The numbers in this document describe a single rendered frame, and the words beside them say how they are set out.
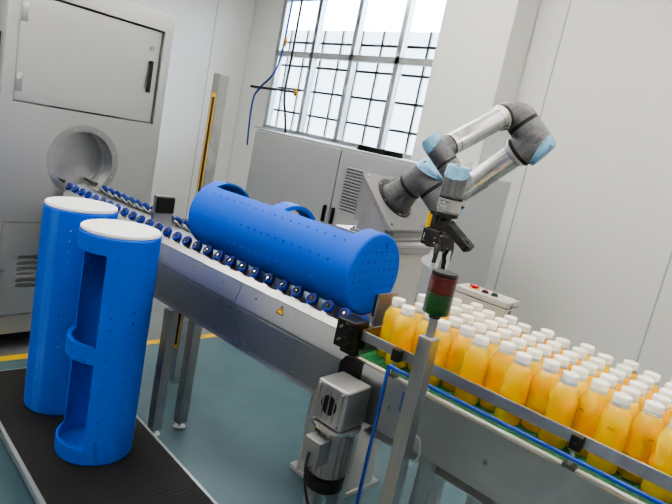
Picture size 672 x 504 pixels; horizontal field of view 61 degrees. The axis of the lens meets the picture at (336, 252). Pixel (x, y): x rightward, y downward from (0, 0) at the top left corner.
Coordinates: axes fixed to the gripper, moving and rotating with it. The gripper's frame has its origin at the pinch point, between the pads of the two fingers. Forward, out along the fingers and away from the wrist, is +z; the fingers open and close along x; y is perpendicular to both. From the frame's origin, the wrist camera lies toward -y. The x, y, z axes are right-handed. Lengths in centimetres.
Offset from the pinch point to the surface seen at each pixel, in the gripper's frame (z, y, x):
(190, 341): 70, 115, 4
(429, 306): -3, -26, 48
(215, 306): 39, 81, 21
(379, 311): 15.3, 10.5, 12.4
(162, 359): 76, 114, 18
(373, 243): -5.4, 18.2, 13.2
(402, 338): 15.2, -8.1, 25.6
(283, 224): -2, 53, 20
